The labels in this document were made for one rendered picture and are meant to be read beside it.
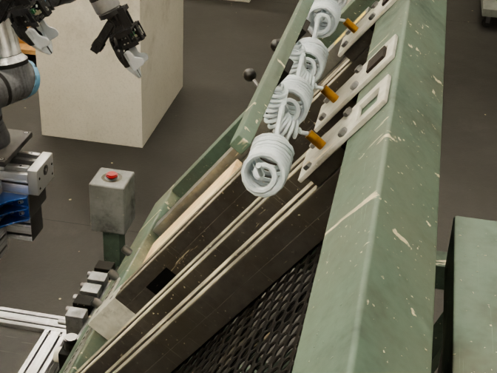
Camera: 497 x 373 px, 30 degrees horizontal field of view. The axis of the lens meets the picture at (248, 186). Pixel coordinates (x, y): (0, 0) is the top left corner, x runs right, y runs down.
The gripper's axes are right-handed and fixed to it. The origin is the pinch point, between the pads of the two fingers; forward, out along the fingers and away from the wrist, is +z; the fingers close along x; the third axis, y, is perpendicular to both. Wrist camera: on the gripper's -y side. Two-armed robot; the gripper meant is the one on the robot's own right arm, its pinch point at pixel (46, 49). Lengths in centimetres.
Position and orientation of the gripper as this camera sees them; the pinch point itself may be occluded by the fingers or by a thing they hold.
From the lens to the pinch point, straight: 236.7
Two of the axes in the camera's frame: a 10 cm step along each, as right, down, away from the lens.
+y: 8.0, 0.0, -6.0
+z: 4.1, 7.2, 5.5
